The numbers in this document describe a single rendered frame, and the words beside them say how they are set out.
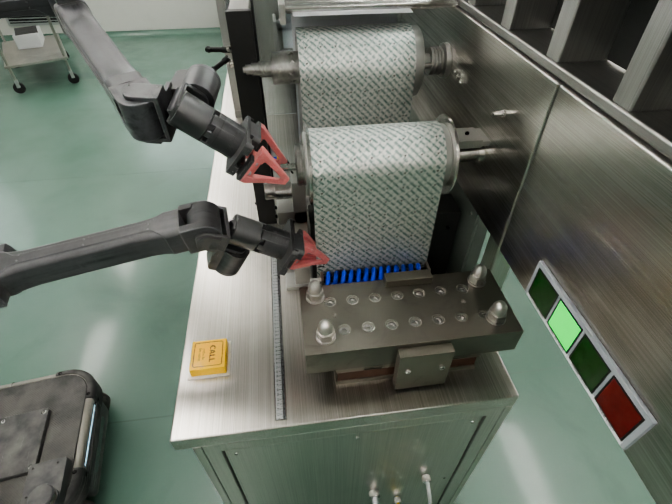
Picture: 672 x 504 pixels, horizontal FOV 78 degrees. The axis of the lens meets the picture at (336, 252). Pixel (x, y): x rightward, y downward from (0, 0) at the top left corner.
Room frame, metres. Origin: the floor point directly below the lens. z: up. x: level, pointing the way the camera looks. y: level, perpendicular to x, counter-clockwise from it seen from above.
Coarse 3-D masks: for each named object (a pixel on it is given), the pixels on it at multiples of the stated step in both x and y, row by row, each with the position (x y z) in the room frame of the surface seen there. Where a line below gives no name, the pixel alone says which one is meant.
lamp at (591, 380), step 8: (584, 344) 0.31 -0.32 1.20; (576, 352) 0.31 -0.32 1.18; (584, 352) 0.30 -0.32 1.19; (592, 352) 0.29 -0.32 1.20; (576, 360) 0.31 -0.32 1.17; (584, 360) 0.30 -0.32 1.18; (592, 360) 0.29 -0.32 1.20; (600, 360) 0.28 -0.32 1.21; (584, 368) 0.29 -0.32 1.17; (592, 368) 0.28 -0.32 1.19; (600, 368) 0.27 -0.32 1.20; (584, 376) 0.28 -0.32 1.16; (592, 376) 0.28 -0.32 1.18; (600, 376) 0.27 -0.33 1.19; (592, 384) 0.27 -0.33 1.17
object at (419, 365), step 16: (400, 352) 0.42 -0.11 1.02; (416, 352) 0.42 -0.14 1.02; (432, 352) 0.42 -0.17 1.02; (448, 352) 0.42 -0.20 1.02; (400, 368) 0.40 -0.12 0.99; (416, 368) 0.41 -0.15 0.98; (432, 368) 0.41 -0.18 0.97; (448, 368) 0.42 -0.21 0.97; (400, 384) 0.41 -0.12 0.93; (416, 384) 0.41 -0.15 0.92; (432, 384) 0.41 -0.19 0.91
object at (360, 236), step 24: (336, 216) 0.61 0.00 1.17; (360, 216) 0.61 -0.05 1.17; (384, 216) 0.62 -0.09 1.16; (408, 216) 0.63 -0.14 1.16; (432, 216) 0.63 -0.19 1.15; (336, 240) 0.61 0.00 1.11; (360, 240) 0.61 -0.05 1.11; (384, 240) 0.62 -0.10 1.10; (408, 240) 0.63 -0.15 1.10; (336, 264) 0.61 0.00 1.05; (360, 264) 0.61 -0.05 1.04; (384, 264) 0.62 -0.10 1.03; (408, 264) 0.63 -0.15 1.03
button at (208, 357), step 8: (200, 344) 0.50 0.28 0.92; (208, 344) 0.50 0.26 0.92; (216, 344) 0.50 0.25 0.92; (224, 344) 0.50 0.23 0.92; (192, 352) 0.48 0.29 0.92; (200, 352) 0.48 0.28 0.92; (208, 352) 0.48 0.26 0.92; (216, 352) 0.48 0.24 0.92; (224, 352) 0.48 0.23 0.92; (192, 360) 0.46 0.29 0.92; (200, 360) 0.46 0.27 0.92; (208, 360) 0.46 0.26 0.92; (216, 360) 0.46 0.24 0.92; (224, 360) 0.46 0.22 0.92; (192, 368) 0.44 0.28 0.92; (200, 368) 0.44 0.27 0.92; (208, 368) 0.44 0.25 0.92; (216, 368) 0.44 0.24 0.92; (224, 368) 0.45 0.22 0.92; (192, 376) 0.44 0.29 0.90
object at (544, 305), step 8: (536, 280) 0.43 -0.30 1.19; (544, 280) 0.42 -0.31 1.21; (536, 288) 0.42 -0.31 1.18; (544, 288) 0.41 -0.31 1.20; (552, 288) 0.40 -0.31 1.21; (536, 296) 0.42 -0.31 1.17; (544, 296) 0.40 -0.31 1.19; (552, 296) 0.39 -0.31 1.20; (544, 304) 0.40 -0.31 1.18; (544, 312) 0.39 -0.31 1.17
